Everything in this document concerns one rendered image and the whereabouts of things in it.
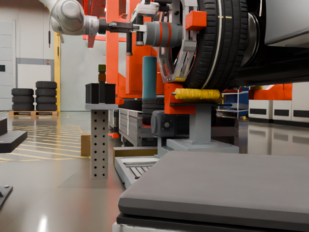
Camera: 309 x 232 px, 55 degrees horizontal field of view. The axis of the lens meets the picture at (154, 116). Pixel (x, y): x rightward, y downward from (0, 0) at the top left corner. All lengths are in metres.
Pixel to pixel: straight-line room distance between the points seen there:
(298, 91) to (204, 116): 5.12
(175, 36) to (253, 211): 1.40
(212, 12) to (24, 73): 11.57
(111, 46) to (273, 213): 3.82
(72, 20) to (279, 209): 1.09
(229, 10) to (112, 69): 2.70
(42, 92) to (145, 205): 9.59
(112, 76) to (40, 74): 8.81
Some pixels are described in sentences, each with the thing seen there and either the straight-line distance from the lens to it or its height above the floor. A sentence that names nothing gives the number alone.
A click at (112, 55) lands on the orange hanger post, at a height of 1.08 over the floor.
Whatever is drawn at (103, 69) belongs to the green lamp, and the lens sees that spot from 1.60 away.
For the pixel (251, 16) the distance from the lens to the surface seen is 1.89.
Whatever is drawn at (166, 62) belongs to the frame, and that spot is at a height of 0.72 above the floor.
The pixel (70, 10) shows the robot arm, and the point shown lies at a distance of 1.29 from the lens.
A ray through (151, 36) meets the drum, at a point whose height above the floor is 0.82.
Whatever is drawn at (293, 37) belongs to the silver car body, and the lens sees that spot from 1.41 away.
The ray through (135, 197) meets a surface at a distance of 0.41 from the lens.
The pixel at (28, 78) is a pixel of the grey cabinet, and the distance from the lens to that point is 12.74.
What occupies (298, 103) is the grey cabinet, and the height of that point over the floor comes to 0.48.
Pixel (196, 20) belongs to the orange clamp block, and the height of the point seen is 0.84.
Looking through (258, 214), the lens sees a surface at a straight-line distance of 0.39.
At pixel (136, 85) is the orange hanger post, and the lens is 2.12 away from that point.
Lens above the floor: 0.46
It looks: 3 degrees down
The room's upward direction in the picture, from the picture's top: 1 degrees clockwise
